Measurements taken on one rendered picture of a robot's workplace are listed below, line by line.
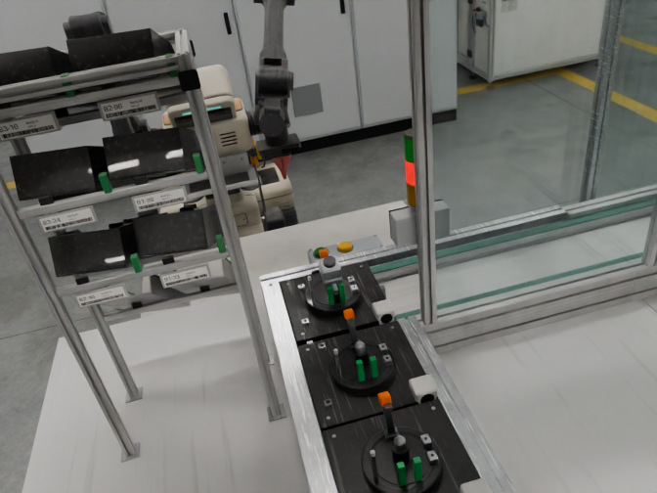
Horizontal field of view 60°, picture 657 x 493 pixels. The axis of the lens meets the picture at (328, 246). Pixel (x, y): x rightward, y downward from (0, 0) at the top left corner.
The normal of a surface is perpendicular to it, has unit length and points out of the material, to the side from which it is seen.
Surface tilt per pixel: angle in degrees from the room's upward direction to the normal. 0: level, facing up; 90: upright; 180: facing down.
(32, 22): 90
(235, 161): 90
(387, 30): 90
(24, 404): 0
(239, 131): 98
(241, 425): 0
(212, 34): 90
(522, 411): 0
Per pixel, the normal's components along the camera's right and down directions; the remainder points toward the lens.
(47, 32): 0.23, 0.52
